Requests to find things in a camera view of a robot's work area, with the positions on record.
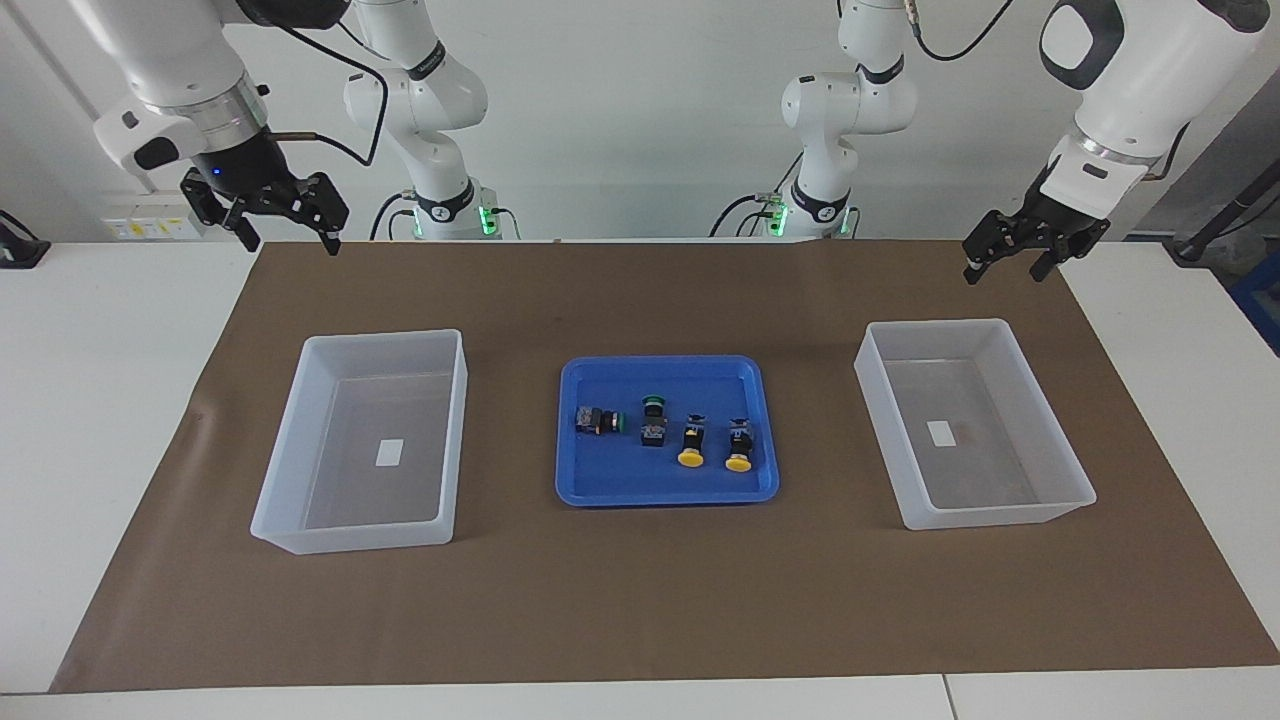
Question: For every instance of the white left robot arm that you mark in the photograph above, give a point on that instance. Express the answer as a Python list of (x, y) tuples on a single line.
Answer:
[(1140, 90)]

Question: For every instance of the black clamp device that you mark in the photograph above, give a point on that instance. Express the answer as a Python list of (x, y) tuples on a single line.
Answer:
[(20, 250)]

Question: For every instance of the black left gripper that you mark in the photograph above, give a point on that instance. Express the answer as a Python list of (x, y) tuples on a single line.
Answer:
[(1065, 220)]

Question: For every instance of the black tripod stand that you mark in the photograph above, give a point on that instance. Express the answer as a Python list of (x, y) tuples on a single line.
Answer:
[(1225, 222)]

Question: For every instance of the white wall power strip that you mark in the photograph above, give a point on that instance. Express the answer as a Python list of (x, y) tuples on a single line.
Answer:
[(150, 225)]

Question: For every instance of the translucent white plastic box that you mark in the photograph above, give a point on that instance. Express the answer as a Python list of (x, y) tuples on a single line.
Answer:
[(1040, 505), (290, 480)]

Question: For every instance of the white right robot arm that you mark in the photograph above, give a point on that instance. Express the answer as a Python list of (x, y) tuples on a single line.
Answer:
[(170, 60)]

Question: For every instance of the yellow push button switch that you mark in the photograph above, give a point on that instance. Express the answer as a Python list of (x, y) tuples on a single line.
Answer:
[(691, 443), (740, 445)]

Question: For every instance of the green push button switch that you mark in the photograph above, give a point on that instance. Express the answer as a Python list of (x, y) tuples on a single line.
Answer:
[(597, 420), (653, 422)]

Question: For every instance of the blue crate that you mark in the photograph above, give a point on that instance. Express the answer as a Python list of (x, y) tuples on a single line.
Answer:
[(1262, 305)]

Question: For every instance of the blue plastic tray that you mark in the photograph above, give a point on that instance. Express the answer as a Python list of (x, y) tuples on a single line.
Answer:
[(600, 475)]

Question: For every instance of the small white label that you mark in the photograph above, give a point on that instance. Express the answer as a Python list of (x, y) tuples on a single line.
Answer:
[(940, 433), (390, 452)]

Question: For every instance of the brown table mat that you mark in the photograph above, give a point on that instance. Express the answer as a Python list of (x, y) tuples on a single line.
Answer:
[(640, 600)]

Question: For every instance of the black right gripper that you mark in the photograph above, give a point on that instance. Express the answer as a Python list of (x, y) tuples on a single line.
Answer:
[(245, 175)]

